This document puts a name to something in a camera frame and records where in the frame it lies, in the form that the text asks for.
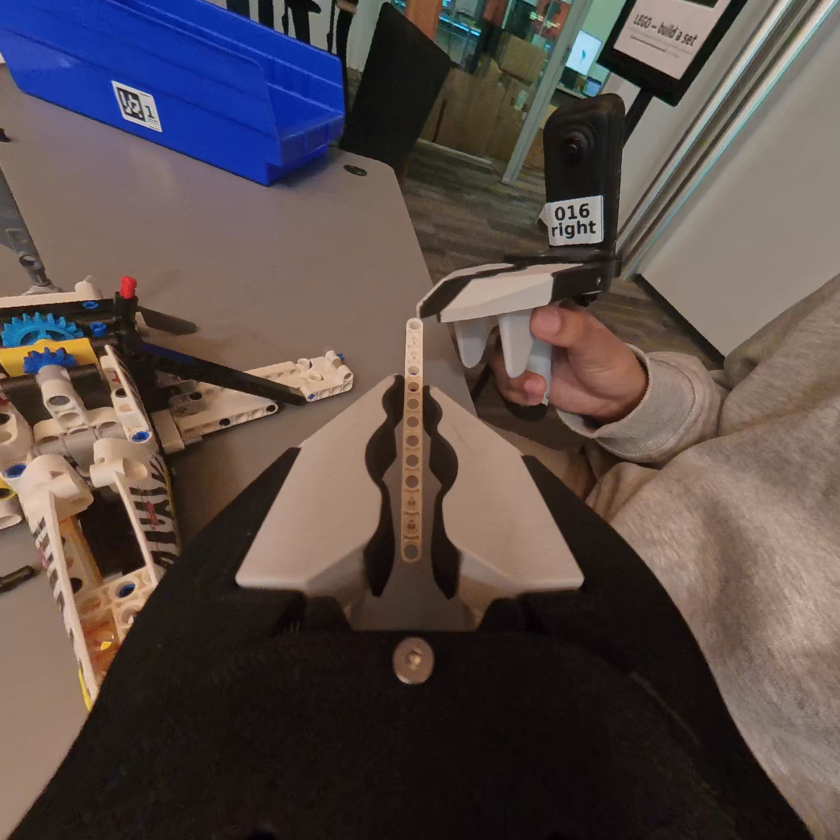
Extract framed white sign board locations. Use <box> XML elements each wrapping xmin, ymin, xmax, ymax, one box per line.
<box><xmin>596</xmin><ymin>0</ymin><xmax>750</xmax><ymax>142</ymax></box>

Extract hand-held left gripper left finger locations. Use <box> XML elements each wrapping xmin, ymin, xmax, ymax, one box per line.
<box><xmin>235</xmin><ymin>374</ymin><xmax>404</xmax><ymax>598</ymax></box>

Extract long white lego beam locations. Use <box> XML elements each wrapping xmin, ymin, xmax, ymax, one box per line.
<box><xmin>402</xmin><ymin>318</ymin><xmax>427</xmax><ymax>563</ymax></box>

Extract black chair backrest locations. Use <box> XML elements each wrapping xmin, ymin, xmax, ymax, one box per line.
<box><xmin>340</xmin><ymin>2</ymin><xmax>454</xmax><ymax>183</ymax></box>

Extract person's right hand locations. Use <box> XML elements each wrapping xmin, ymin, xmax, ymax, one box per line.
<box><xmin>491</xmin><ymin>304</ymin><xmax>651</xmax><ymax>424</ymax></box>

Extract stack of cardboard boxes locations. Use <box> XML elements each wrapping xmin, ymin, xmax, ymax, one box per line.
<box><xmin>419</xmin><ymin>33</ymin><xmax>559</xmax><ymax>168</ymax></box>

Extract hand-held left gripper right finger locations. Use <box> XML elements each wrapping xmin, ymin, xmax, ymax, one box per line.
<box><xmin>425</xmin><ymin>386</ymin><xmax>585</xmax><ymax>629</ymax></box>

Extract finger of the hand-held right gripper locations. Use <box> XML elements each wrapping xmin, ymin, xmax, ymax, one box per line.
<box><xmin>453</xmin><ymin>261</ymin><xmax>581</xmax><ymax>280</ymax></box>
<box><xmin>417</xmin><ymin>266</ymin><xmax>559</xmax><ymax>324</ymax></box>

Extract blue plastic bin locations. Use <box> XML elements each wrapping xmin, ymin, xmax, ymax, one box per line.
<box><xmin>0</xmin><ymin>0</ymin><xmax>347</xmax><ymax>188</ymax></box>

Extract zebra striped lego airplane model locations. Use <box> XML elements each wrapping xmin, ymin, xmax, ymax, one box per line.
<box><xmin>0</xmin><ymin>164</ymin><xmax>355</xmax><ymax>713</ymax></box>

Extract person's right forearm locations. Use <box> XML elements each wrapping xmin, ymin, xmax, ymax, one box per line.
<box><xmin>558</xmin><ymin>344</ymin><xmax>731</xmax><ymax>468</ymax></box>

